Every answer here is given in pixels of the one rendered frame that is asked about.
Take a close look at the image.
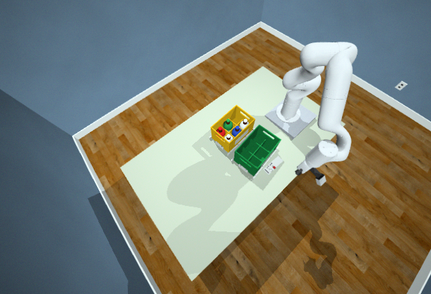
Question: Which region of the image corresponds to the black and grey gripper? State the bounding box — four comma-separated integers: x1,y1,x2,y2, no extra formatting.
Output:
295,160,312,176

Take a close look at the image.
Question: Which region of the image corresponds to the blue bottle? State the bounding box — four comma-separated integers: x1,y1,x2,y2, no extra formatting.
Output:
232,126,242,137

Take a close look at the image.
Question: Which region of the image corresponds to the green divided crate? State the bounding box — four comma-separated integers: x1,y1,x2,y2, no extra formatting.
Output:
234,128,278,176

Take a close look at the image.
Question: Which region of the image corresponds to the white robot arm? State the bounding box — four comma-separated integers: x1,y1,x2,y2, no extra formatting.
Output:
276,42,358,186

